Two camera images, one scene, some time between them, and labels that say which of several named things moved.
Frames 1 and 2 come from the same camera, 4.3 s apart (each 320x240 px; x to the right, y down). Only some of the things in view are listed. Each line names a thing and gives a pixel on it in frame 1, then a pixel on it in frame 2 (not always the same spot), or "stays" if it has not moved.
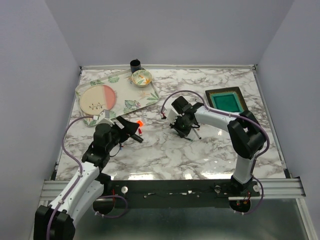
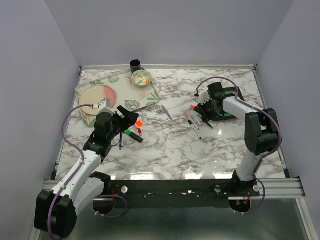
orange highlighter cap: (140, 123) stays
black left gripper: (129, 129) → (130, 118)
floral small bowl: (141, 78) stays
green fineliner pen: (191, 140) → (208, 123)
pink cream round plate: (94, 99) stays
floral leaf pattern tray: (128, 96) stays
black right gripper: (181, 133) → (205, 117)
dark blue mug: (135, 65) stays
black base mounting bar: (212, 193) stays
